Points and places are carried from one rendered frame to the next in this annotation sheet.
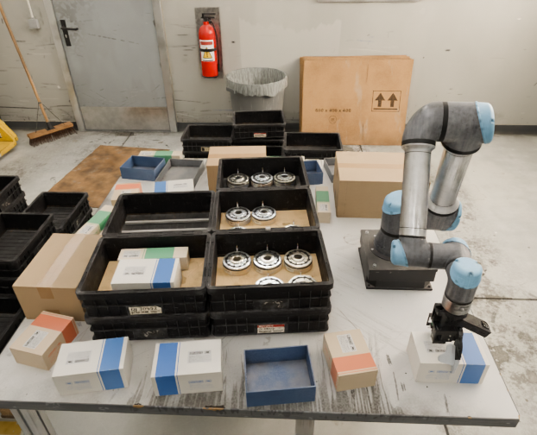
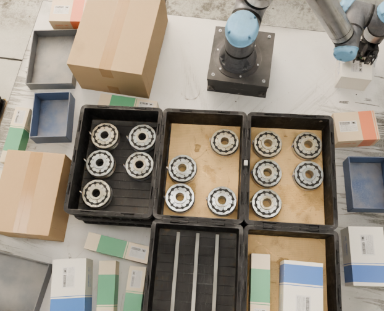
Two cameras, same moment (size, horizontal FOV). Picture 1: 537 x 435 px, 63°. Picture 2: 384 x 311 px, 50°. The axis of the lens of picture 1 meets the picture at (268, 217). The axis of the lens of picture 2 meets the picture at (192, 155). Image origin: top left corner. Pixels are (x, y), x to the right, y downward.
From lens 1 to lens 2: 1.49 m
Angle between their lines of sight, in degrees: 54
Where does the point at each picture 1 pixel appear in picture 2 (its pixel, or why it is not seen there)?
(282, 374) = (358, 182)
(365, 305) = (286, 103)
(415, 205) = (343, 15)
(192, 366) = (378, 251)
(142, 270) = (303, 298)
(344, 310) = not seen: hidden behind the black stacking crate
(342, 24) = not seen: outside the picture
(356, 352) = (357, 121)
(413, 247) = (356, 38)
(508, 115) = not seen: outside the picture
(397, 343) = (328, 91)
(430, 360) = (369, 73)
